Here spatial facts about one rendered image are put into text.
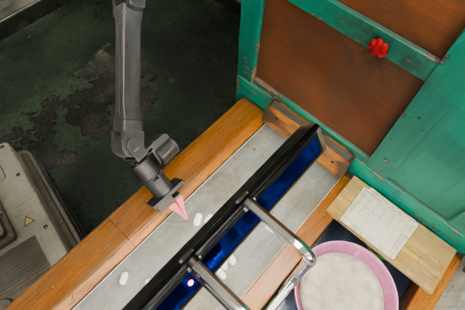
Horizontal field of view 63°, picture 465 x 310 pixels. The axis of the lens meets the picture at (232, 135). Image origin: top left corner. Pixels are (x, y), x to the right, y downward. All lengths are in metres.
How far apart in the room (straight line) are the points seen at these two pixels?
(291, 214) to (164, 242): 0.37
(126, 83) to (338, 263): 0.74
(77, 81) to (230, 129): 1.43
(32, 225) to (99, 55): 1.34
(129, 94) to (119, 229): 0.38
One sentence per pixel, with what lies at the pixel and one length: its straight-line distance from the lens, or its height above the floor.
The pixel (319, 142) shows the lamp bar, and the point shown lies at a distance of 0.86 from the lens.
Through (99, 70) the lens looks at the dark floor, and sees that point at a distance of 2.48.
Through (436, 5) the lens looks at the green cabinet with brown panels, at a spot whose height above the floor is 1.36.
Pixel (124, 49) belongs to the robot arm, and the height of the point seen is 1.11.
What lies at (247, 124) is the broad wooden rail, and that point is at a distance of 1.23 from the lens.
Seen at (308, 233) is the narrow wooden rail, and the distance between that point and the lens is 1.11.
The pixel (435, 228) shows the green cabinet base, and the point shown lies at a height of 0.79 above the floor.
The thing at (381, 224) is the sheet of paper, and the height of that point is 0.78.
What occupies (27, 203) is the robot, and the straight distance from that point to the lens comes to 1.58.
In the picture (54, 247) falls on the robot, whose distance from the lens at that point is 1.48.
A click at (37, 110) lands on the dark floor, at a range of 2.42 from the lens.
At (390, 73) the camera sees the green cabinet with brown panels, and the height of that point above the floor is 1.17.
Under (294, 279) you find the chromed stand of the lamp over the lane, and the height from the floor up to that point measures 0.97.
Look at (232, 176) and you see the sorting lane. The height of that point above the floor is 0.74.
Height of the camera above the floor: 1.80
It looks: 59 degrees down
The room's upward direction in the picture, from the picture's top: 3 degrees clockwise
